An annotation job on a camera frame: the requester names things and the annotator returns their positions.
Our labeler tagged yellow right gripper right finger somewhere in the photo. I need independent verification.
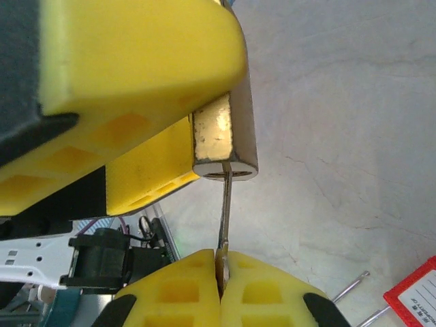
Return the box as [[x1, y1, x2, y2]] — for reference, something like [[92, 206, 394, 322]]
[[219, 250, 352, 327]]

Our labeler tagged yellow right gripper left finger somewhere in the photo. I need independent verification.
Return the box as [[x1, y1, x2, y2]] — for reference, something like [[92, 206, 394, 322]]
[[95, 248, 223, 327]]

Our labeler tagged brass padlock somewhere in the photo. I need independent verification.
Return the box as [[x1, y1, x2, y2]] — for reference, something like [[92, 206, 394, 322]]
[[190, 76, 259, 183]]

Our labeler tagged silver key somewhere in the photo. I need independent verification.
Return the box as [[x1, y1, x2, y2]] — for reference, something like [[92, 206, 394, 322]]
[[216, 162, 234, 299]]

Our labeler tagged red padlock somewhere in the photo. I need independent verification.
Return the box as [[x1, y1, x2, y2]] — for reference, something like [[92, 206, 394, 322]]
[[332, 255, 436, 327]]

